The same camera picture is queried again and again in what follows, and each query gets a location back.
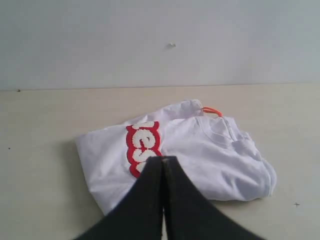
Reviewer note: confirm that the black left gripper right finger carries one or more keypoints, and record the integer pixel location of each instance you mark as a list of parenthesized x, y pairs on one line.
[(189, 215)]

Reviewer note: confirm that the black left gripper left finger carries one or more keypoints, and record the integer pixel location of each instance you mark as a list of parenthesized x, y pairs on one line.
[(139, 215)]

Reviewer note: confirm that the white t-shirt red lettering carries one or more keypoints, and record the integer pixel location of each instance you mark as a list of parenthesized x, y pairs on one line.
[(221, 160)]

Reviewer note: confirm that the orange neck label tag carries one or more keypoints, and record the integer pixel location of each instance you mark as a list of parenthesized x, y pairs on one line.
[(210, 110)]

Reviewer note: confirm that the small white wall fixture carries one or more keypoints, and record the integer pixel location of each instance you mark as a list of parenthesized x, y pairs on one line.
[(172, 45)]

